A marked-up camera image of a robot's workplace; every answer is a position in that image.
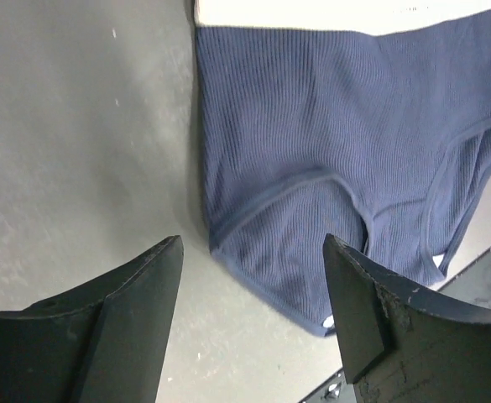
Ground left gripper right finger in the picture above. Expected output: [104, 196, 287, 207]
[322, 233, 491, 403]

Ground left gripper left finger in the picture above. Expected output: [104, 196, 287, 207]
[0, 236, 184, 402]

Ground navy underwear with cream waistband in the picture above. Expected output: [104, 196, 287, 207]
[194, 1, 491, 337]

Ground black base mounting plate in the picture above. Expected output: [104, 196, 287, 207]
[299, 228, 491, 403]

